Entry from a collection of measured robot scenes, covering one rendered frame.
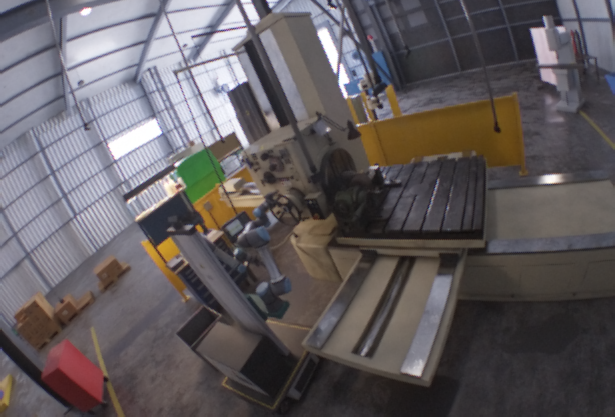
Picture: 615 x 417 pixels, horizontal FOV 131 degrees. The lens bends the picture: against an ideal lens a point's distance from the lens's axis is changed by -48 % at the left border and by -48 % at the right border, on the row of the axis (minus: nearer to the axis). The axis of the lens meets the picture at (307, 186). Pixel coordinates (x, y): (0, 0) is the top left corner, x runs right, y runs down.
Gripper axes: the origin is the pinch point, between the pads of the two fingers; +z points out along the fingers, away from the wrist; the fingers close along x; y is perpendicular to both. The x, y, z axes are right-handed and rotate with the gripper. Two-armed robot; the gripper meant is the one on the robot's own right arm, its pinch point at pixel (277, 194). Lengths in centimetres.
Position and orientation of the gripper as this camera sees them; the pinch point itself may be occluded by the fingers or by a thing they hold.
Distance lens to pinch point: 243.9
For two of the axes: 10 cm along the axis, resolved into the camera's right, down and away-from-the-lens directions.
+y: -8.0, -0.4, 6.0
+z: 5.3, -5.2, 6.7
